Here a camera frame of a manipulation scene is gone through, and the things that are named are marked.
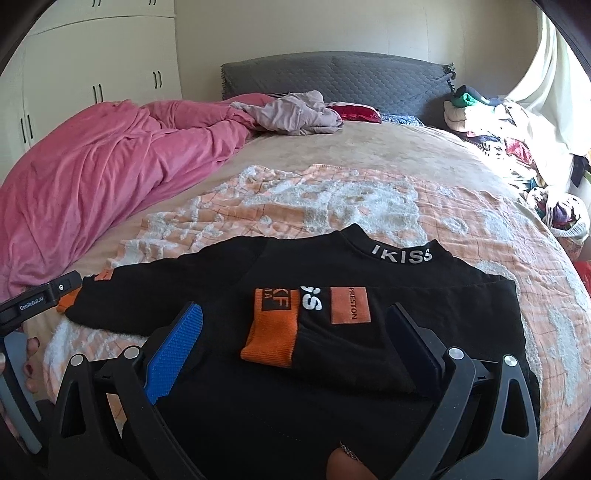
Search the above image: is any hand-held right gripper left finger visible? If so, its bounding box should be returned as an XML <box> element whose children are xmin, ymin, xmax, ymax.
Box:
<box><xmin>48</xmin><ymin>301</ymin><xmax>206</xmax><ymax>480</ymax></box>

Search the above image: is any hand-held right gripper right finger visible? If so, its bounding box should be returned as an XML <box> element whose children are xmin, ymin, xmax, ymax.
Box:
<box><xmin>385</xmin><ymin>302</ymin><xmax>541</xmax><ymax>480</ymax></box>

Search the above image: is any black sweater with orange cuffs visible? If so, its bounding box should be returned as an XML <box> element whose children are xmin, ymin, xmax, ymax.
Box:
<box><xmin>65</xmin><ymin>224</ymin><xmax>542</xmax><ymax>480</ymax></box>

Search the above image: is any pile of mixed clothes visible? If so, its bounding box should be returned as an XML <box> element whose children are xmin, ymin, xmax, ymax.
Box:
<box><xmin>443</xmin><ymin>85</ymin><xmax>591</xmax><ymax>241</ymax></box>

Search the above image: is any person's left hand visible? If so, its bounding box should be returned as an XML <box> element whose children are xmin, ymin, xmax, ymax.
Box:
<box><xmin>21</xmin><ymin>337</ymin><xmax>47</xmax><ymax>398</ymax></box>

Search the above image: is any person's right hand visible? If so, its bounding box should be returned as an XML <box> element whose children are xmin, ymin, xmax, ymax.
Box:
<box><xmin>327</xmin><ymin>442</ymin><xmax>371</xmax><ymax>480</ymax></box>

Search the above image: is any pink duvet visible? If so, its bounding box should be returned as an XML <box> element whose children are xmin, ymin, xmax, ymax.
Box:
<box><xmin>0</xmin><ymin>92</ymin><xmax>274</xmax><ymax>301</ymax></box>

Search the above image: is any orange and white fluffy blanket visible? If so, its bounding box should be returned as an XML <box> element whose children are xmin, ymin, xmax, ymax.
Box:
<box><xmin>44</xmin><ymin>164</ymin><xmax>591</xmax><ymax>464</ymax></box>

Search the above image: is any blue patterned cloth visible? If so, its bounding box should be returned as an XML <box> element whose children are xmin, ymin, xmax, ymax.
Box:
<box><xmin>382</xmin><ymin>113</ymin><xmax>424</xmax><ymax>128</ymax></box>

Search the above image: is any red cloth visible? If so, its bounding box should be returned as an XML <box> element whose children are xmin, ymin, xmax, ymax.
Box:
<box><xmin>329</xmin><ymin>104</ymin><xmax>383</xmax><ymax>124</ymax></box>

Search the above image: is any white wardrobe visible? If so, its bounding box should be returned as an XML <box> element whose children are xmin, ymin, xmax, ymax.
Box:
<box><xmin>0</xmin><ymin>0</ymin><xmax>179</xmax><ymax>155</ymax></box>

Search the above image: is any mauve crumpled garment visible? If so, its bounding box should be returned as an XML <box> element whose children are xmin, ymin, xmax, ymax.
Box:
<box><xmin>229</xmin><ymin>90</ymin><xmax>344</xmax><ymax>136</ymax></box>

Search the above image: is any grey quilted headboard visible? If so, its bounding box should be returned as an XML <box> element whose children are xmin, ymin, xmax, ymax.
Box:
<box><xmin>221</xmin><ymin>51</ymin><xmax>457</xmax><ymax>117</ymax></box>

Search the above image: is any white curtain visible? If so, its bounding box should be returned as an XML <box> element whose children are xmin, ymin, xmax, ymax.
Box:
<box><xmin>502</xmin><ymin>9</ymin><xmax>591</xmax><ymax>158</ymax></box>

